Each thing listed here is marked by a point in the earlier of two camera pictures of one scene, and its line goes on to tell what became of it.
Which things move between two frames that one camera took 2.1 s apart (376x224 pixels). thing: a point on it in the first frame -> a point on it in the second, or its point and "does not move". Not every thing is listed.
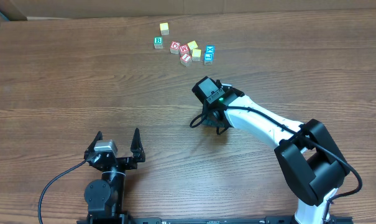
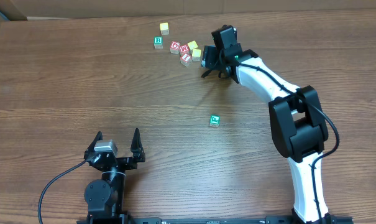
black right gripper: [208, 119] -> [209, 53]
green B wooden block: [158, 42] does not move
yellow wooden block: [196, 53] does not move
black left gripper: [130, 162] does not move
